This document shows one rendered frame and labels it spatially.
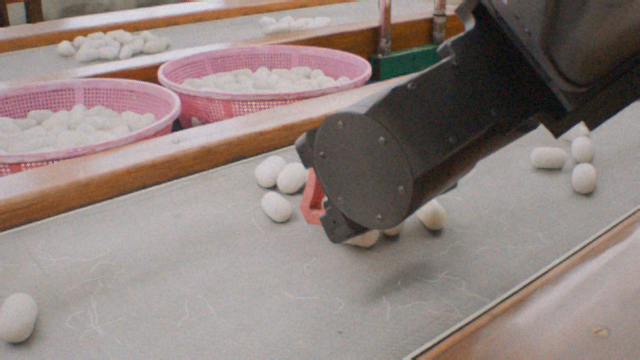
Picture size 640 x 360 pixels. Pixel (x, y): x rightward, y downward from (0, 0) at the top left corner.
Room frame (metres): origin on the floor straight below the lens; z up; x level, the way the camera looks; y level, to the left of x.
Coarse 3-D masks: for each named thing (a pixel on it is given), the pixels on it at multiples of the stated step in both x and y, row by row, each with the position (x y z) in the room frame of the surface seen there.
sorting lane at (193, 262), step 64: (192, 192) 0.53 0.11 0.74; (256, 192) 0.53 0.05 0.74; (448, 192) 0.53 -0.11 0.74; (512, 192) 0.53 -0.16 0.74; (576, 192) 0.52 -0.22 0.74; (0, 256) 0.41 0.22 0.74; (64, 256) 0.41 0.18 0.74; (128, 256) 0.41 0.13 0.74; (192, 256) 0.41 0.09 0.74; (256, 256) 0.42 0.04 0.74; (320, 256) 0.42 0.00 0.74; (384, 256) 0.42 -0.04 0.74; (448, 256) 0.42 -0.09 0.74; (512, 256) 0.41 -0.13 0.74; (64, 320) 0.34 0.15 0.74; (128, 320) 0.34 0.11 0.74; (192, 320) 0.34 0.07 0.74; (256, 320) 0.34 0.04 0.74; (320, 320) 0.34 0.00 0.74; (384, 320) 0.34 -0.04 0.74; (448, 320) 0.34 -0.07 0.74
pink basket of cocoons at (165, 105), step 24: (0, 96) 0.75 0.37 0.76; (24, 96) 0.77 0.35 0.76; (48, 96) 0.78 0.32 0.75; (72, 96) 0.79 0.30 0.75; (120, 96) 0.78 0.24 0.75; (144, 96) 0.77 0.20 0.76; (168, 96) 0.73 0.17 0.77; (168, 120) 0.64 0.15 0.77; (96, 144) 0.56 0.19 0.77; (120, 144) 0.58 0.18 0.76; (0, 168) 0.54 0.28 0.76
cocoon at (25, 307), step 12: (12, 300) 0.32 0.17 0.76; (24, 300) 0.33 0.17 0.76; (12, 312) 0.31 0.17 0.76; (24, 312) 0.32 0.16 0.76; (36, 312) 0.33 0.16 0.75; (0, 324) 0.31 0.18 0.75; (12, 324) 0.31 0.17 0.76; (24, 324) 0.31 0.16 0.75; (12, 336) 0.30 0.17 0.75; (24, 336) 0.31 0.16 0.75
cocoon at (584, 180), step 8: (576, 168) 0.54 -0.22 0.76; (584, 168) 0.53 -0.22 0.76; (592, 168) 0.53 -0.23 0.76; (576, 176) 0.52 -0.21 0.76; (584, 176) 0.52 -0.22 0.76; (592, 176) 0.52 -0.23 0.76; (576, 184) 0.52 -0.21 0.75; (584, 184) 0.51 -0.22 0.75; (592, 184) 0.51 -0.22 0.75; (584, 192) 0.52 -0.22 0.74
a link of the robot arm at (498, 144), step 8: (528, 120) 0.33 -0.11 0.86; (520, 128) 0.32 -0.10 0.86; (528, 128) 0.33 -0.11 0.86; (536, 128) 0.33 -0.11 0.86; (488, 136) 0.30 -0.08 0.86; (496, 136) 0.33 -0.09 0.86; (504, 136) 0.33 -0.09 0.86; (512, 136) 0.33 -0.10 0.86; (520, 136) 0.33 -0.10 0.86; (488, 144) 0.33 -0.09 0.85; (496, 144) 0.33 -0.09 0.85; (504, 144) 0.33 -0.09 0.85; (488, 152) 0.34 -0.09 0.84; (480, 160) 0.35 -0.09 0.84
